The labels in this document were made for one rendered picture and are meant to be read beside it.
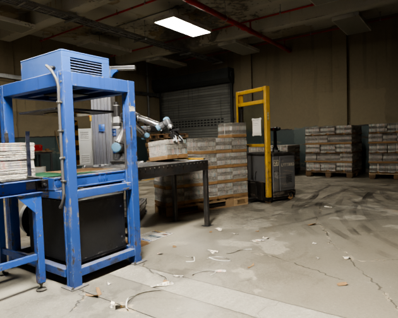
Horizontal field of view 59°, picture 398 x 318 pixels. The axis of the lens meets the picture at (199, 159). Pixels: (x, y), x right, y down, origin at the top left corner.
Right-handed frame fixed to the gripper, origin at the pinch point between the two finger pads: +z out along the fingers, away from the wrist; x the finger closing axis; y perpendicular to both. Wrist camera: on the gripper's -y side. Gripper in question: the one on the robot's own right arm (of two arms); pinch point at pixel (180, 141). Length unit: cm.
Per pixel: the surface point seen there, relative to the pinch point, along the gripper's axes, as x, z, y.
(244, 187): -166, 60, 53
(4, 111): 175, -52, 20
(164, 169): 51, 34, -2
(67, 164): 174, 33, -29
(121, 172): 112, 34, -8
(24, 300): 204, 100, 30
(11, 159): 197, 10, -4
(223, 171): -128, 27, 49
